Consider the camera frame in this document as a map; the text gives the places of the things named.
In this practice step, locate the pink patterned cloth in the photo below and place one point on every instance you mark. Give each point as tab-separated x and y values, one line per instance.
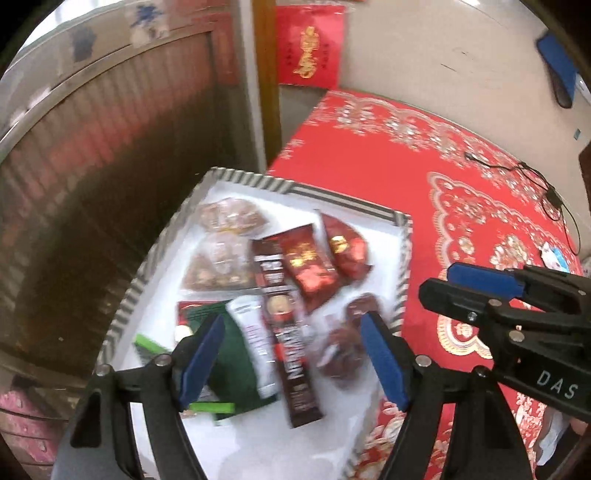
25	420

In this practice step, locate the white box with striped rim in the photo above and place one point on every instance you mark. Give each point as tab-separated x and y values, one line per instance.
378	249

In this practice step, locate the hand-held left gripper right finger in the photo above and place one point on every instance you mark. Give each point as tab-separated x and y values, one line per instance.
383	360

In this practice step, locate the clear packet of brown snacks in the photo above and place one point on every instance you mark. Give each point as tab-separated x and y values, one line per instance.
344	346

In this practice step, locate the red wall poster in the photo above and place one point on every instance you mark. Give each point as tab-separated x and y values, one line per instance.
311	46

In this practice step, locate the dark red snack packet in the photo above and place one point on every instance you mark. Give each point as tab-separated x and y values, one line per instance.
348	249

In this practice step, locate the small white blue wrapper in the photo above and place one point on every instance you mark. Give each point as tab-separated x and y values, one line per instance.
554	257

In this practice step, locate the clear wrapped brown snack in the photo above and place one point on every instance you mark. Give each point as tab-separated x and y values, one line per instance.
231	214
217	265

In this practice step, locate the brown wooden door frame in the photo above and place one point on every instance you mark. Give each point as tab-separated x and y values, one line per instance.
267	83

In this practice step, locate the red and green snack packet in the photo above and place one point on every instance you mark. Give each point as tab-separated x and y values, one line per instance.
194	314

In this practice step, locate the green edged snack packet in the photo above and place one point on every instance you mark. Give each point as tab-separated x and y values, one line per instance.
212	408

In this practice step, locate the red gold-print snack packet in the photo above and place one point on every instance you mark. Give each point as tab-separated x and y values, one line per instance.
307	267

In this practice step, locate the dark green snack packet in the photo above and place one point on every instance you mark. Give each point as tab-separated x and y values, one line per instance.
235	369

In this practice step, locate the dark brown stick packet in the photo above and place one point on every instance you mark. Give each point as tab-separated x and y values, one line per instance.
291	332

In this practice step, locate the red floral tablecloth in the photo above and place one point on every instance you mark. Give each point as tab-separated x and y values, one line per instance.
392	175

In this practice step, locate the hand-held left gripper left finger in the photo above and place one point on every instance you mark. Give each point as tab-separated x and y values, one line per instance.
203	360

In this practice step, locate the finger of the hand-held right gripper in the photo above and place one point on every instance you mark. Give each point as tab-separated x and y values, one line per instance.
461	302
485	280

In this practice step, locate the white snack packet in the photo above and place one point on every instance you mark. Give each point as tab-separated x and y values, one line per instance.
249	341

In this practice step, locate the brown slatted wooden panel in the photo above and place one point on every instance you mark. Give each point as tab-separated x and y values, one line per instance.
92	207

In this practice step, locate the blue wall-mounted holder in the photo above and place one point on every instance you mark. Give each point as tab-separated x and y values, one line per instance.
558	69

